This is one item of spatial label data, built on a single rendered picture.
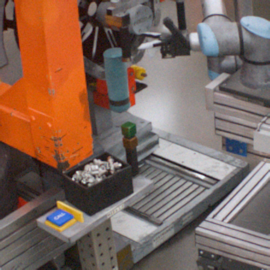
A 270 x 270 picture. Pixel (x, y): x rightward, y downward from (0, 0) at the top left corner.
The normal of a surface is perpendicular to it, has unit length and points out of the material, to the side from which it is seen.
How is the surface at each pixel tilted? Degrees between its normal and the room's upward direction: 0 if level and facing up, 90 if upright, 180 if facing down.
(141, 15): 90
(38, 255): 90
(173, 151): 0
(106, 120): 90
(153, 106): 0
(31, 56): 90
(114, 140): 0
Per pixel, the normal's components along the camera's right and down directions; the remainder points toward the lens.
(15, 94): -0.67, 0.42
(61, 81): 0.73, 0.29
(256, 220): -0.08, -0.86
